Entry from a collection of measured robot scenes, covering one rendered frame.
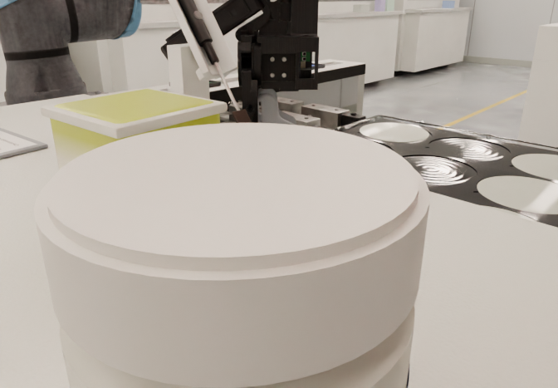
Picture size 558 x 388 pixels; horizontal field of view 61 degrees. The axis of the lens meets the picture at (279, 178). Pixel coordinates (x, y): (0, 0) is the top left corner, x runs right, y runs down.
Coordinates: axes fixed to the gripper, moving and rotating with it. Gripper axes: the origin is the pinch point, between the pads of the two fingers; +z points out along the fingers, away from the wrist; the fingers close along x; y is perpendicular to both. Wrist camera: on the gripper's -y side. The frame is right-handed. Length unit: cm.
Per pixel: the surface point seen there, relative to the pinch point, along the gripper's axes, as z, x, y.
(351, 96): 1.7, 43.2, 19.3
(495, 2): -6, 758, 376
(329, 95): 0.2, 37.8, 14.0
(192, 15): -16.0, -10.0, -4.2
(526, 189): 1.3, -6.6, 29.0
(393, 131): 1.3, 15.9, 20.8
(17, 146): -5.4, -12.0, -19.6
